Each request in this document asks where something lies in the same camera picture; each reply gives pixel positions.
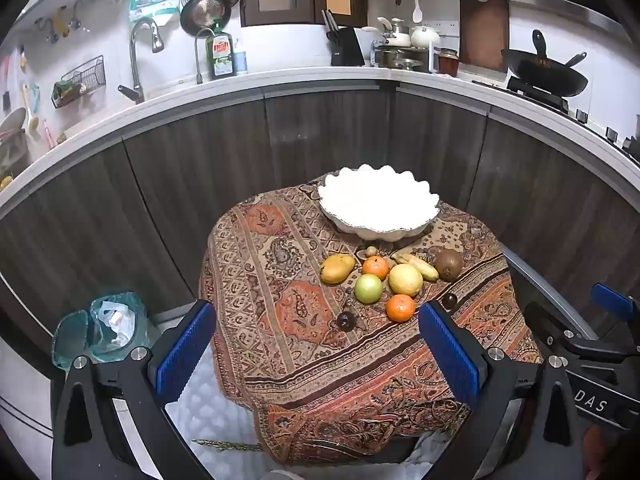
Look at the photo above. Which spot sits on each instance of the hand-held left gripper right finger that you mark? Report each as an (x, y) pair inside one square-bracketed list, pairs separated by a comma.
[(450, 355)]

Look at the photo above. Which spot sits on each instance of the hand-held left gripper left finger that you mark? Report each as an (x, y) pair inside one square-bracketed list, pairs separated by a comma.
[(184, 352)]

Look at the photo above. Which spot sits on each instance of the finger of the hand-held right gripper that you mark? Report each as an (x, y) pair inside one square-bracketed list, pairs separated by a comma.
[(612, 301), (550, 325)]

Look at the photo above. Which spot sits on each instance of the orange tangerine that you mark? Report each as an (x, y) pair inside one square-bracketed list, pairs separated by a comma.
[(375, 267), (400, 307)]

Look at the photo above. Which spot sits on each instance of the yellow lemon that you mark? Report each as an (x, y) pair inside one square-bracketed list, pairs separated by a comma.
[(405, 280)]

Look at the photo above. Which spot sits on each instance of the green apple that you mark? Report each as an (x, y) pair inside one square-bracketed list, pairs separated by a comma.
[(368, 288)]

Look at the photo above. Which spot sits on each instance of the white scalloped bowl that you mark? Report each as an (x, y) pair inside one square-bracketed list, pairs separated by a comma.
[(375, 200)]

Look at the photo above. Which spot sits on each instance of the person's right forearm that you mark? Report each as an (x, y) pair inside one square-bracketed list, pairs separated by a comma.
[(595, 452)]

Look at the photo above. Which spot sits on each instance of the dark plum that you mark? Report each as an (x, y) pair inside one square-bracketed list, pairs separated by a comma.
[(449, 301), (345, 321)]

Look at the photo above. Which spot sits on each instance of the white quilted mat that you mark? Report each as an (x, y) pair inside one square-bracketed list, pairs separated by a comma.
[(210, 412)]

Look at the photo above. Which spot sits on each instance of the crumpled white plastic bag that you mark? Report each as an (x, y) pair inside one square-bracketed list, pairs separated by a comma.
[(116, 322)]

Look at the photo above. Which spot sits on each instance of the small yellow banana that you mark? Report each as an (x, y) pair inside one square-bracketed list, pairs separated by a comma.
[(424, 268)]

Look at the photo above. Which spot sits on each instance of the brown kiwi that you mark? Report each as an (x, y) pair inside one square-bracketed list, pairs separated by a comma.
[(449, 264)]

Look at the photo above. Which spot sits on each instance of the white cloth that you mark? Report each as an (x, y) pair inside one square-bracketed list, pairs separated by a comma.
[(429, 449)]

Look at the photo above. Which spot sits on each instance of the green herb sprig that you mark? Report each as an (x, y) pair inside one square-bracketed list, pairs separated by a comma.
[(225, 445)]

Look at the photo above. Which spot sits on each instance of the patterned brown tablecloth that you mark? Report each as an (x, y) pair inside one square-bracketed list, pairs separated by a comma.
[(280, 310)]

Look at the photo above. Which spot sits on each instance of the trash bin with green bag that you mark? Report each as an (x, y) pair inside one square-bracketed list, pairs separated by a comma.
[(75, 340)]

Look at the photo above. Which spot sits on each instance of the small green olive fruit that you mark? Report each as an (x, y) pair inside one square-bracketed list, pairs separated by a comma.
[(371, 251)]

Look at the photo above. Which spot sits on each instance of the yellow mango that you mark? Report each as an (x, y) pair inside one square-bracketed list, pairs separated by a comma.
[(336, 269)]

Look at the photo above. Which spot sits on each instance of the kitchen counter with dark cabinets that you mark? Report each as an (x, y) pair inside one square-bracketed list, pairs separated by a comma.
[(200, 160)]

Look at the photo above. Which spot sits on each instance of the black gas stove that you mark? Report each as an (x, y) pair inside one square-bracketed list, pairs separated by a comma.
[(540, 96)]

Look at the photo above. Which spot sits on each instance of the black wok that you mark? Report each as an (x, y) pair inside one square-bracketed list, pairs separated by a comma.
[(550, 77)]

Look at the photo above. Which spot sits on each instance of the red jar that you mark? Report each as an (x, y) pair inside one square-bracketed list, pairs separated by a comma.
[(448, 64)]

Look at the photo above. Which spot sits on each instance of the small steel tap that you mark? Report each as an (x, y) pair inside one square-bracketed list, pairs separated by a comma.
[(198, 60)]

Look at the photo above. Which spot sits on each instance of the tall steel faucet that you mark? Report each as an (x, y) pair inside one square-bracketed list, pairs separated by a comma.
[(134, 60)]

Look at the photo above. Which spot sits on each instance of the brown cutting board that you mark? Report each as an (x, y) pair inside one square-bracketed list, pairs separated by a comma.
[(484, 32)]

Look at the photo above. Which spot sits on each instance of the clear plastic bottle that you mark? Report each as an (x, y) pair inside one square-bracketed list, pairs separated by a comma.
[(240, 60)]

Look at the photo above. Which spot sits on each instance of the green dish soap bottle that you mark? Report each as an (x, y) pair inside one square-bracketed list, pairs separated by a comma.
[(220, 55)]

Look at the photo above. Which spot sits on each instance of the steel cooking pot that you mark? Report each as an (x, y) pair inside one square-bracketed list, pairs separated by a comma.
[(400, 57)]

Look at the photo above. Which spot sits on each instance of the white kettle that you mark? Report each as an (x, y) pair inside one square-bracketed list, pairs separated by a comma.
[(425, 37)]

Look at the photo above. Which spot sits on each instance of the black knife block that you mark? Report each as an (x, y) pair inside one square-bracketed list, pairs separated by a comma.
[(347, 47)]

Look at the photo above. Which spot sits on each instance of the white lidded pot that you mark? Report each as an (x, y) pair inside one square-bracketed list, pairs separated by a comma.
[(395, 35)]

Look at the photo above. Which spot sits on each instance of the hanging frying pan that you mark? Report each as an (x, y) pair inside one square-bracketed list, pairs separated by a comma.
[(202, 16)]

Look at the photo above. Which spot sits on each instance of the white hanging spatula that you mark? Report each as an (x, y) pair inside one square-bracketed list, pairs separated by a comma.
[(417, 12)]

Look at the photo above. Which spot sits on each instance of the white wall socket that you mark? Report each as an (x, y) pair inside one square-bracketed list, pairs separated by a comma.
[(445, 27)]

